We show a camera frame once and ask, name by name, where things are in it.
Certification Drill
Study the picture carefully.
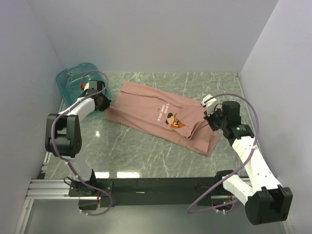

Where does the pink t shirt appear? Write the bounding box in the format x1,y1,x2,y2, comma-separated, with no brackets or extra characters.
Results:
105,81,220,155

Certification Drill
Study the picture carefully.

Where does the teal plastic basin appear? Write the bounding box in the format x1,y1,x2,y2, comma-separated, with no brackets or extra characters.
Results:
56,63,111,107

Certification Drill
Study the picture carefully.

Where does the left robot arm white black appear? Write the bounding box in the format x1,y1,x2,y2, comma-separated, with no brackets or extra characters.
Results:
45,80,111,196

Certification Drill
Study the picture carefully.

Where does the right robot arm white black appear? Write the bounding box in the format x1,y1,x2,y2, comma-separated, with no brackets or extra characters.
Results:
201,98,293,225

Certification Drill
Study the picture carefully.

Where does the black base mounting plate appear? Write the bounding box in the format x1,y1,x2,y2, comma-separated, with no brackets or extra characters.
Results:
68,176,234,208

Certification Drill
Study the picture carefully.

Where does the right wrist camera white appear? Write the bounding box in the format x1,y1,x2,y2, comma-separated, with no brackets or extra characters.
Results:
201,95,218,116

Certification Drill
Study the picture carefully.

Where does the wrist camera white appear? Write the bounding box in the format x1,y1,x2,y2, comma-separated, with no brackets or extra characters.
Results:
80,82,90,93
201,95,218,116

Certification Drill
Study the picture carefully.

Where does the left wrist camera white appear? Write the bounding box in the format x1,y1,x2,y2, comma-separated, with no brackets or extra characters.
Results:
80,82,90,93

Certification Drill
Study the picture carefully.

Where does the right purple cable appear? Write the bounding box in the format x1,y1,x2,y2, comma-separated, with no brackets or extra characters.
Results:
187,94,260,215

